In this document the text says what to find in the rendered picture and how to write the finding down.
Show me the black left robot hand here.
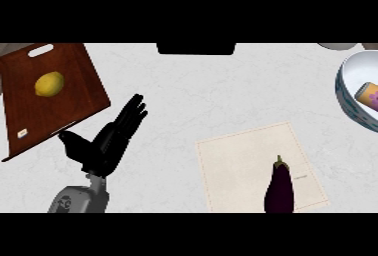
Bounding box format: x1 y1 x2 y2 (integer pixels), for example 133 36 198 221
58 93 149 179

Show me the beige placemat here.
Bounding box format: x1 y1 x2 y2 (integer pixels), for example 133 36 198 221
195 121 331 213

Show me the white patterned bowl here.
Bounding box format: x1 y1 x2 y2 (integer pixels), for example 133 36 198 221
334 50 378 133

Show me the yellow and purple can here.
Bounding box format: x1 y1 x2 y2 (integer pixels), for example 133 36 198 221
353 81 378 113

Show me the brown wooden cutting board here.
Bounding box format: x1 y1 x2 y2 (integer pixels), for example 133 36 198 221
0 43 112 163

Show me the yellow lemon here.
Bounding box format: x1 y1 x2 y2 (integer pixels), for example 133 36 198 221
34 71 66 98

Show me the black appliance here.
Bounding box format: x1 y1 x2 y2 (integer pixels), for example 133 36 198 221
155 43 238 56

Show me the dark purple eggplant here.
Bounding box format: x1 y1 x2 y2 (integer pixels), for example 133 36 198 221
263 154 297 214

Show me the grey round object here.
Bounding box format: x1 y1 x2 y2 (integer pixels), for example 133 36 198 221
316 43 357 52

